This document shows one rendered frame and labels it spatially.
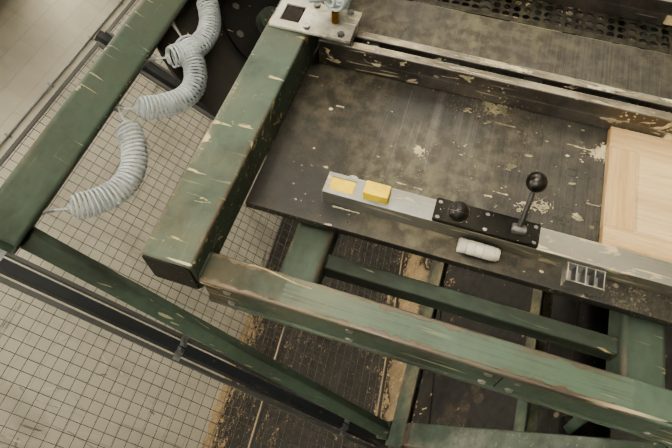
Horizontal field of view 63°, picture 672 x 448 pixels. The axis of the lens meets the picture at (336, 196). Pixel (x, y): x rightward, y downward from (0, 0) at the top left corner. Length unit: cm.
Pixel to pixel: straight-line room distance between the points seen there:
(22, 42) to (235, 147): 572
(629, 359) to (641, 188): 35
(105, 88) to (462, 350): 107
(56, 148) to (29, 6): 565
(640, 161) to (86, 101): 128
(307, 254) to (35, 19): 607
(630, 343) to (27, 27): 643
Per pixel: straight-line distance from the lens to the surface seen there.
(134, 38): 162
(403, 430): 205
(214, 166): 107
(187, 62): 164
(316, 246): 111
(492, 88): 129
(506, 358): 99
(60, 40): 687
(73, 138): 146
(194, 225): 101
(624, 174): 128
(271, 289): 99
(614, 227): 120
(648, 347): 118
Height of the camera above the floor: 204
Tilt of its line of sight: 21 degrees down
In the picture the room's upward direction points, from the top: 57 degrees counter-clockwise
